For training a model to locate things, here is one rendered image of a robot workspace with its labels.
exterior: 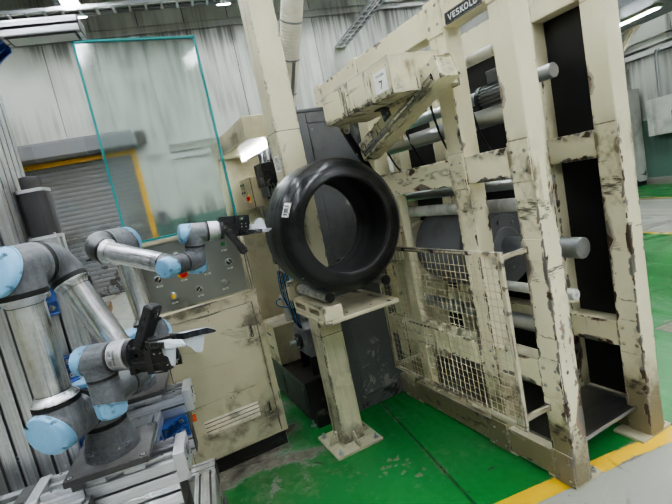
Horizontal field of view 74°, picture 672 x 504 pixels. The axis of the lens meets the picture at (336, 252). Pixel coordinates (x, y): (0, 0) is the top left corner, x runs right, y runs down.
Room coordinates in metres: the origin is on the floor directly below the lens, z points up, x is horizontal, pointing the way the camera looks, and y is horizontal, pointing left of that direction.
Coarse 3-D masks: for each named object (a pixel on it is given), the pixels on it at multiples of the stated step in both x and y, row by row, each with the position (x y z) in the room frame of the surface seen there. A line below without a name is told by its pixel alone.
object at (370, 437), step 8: (328, 432) 2.35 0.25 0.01; (368, 432) 2.27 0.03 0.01; (376, 432) 2.25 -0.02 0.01; (320, 440) 2.29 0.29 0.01; (328, 440) 2.27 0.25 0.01; (360, 440) 2.21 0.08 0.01; (368, 440) 2.19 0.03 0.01; (376, 440) 2.18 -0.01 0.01; (328, 448) 2.20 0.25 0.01; (336, 448) 2.18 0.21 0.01; (344, 448) 2.16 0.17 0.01; (352, 448) 2.15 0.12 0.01; (360, 448) 2.14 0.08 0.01; (336, 456) 2.11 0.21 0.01; (344, 456) 2.10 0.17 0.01
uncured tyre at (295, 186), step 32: (320, 160) 1.89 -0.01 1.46; (352, 160) 1.93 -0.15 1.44; (288, 192) 1.80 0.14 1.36; (352, 192) 2.19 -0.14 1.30; (384, 192) 1.94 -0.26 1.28; (288, 224) 1.77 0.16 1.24; (384, 224) 2.10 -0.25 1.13; (288, 256) 1.78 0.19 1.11; (352, 256) 2.16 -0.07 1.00; (384, 256) 1.92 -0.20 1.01; (320, 288) 1.84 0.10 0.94; (352, 288) 1.87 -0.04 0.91
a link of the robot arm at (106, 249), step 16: (96, 240) 1.71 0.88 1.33; (112, 240) 1.74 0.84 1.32; (96, 256) 1.69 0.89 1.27; (112, 256) 1.67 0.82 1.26; (128, 256) 1.64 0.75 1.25; (144, 256) 1.62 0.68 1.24; (160, 256) 1.60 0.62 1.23; (176, 256) 1.60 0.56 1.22; (160, 272) 1.56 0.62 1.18; (176, 272) 1.57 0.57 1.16
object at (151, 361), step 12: (156, 336) 1.09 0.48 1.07; (168, 336) 1.06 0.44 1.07; (132, 348) 1.07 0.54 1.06; (144, 348) 1.06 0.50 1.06; (132, 360) 1.06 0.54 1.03; (144, 360) 1.06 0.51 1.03; (156, 360) 1.03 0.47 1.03; (168, 360) 1.03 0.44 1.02; (180, 360) 1.08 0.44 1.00; (132, 372) 1.05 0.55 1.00; (156, 372) 1.02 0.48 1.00
